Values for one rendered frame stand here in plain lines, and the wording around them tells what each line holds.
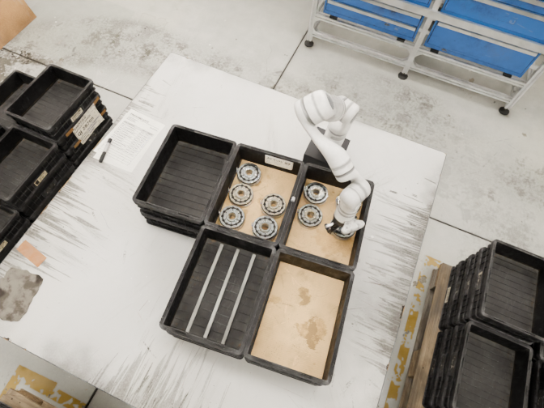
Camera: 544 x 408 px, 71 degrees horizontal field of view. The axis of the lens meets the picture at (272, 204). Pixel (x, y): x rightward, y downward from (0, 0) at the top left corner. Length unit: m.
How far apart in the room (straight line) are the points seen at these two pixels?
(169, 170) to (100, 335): 0.72
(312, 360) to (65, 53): 3.04
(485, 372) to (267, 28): 2.95
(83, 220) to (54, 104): 0.95
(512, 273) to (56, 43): 3.59
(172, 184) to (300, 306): 0.74
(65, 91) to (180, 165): 1.12
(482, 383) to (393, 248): 0.77
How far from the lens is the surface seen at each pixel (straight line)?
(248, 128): 1.98
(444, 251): 2.70
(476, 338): 2.19
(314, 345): 1.46
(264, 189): 1.64
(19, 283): 1.86
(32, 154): 2.59
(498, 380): 2.21
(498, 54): 3.25
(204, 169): 1.70
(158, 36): 3.61
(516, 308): 2.20
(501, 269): 2.23
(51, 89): 2.70
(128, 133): 2.05
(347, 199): 1.25
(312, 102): 1.16
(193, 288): 1.50
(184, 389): 1.59
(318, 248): 1.55
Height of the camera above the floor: 2.27
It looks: 63 degrees down
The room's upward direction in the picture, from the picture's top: 6 degrees clockwise
